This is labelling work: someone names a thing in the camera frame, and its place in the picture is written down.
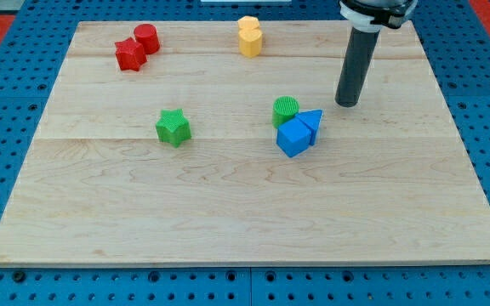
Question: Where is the green star block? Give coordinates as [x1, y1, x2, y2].
[156, 109, 191, 148]

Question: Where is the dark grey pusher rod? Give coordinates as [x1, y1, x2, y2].
[334, 28, 379, 108]

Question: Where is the blue cube block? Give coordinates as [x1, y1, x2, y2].
[276, 118, 312, 158]

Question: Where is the blue triangle block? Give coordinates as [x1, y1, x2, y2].
[295, 109, 323, 146]

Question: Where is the red cylinder block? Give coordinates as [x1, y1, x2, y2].
[134, 24, 160, 54]

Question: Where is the red star block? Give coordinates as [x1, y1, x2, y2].
[115, 37, 147, 71]

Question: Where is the green cylinder block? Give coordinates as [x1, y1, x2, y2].
[272, 96, 299, 128]

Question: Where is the light wooden board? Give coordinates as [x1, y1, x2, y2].
[0, 20, 490, 268]

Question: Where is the yellow hexagon block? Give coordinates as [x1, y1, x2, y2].
[237, 15, 260, 31]

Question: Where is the yellow heart block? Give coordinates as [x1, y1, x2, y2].
[238, 29, 263, 58]

